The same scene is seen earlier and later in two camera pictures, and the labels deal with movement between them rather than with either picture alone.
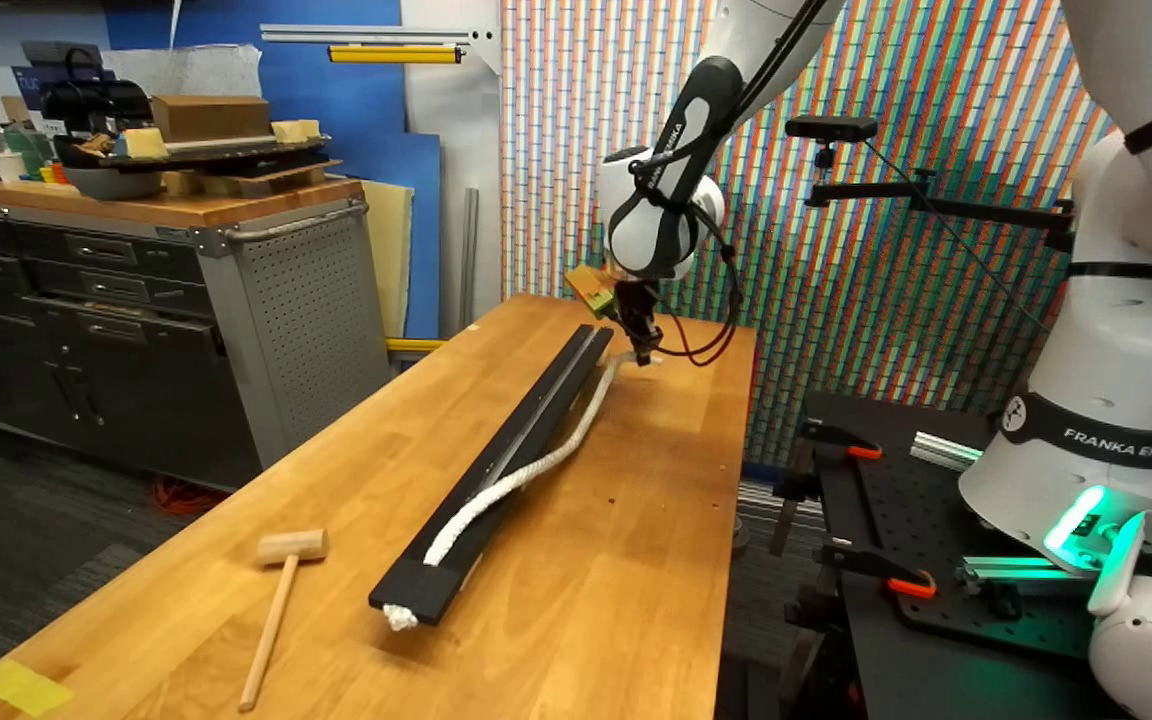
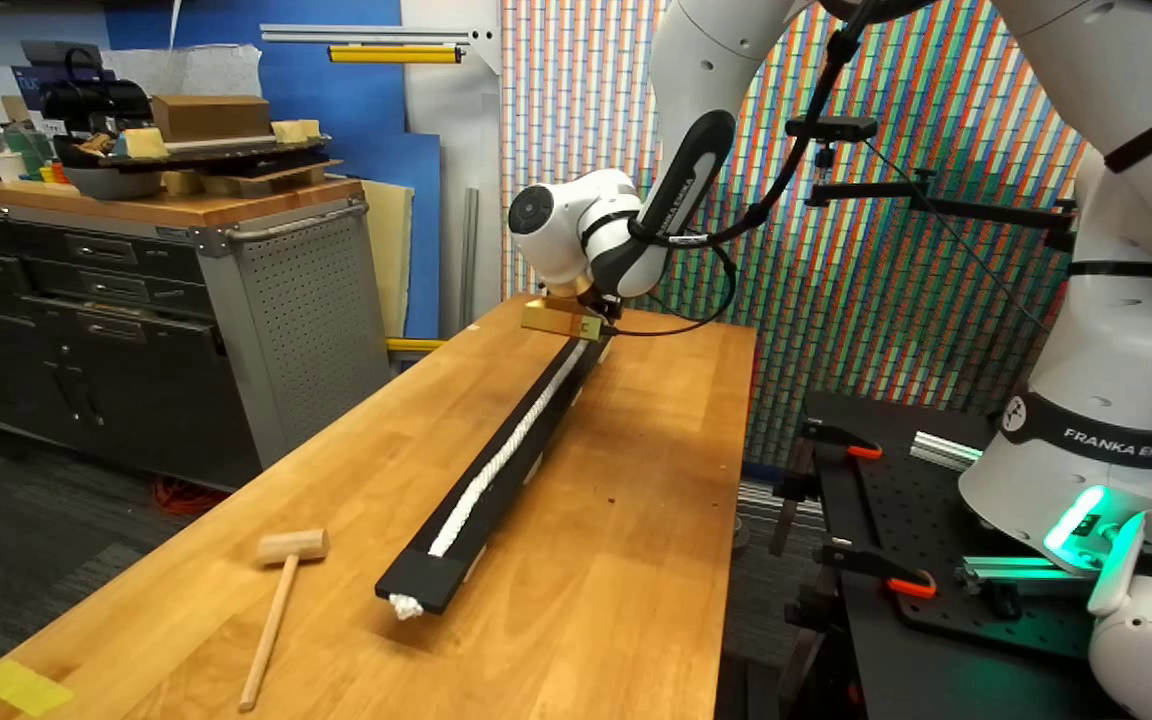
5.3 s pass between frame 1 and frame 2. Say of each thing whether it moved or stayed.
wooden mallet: stayed
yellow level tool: stayed
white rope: moved
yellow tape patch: stayed
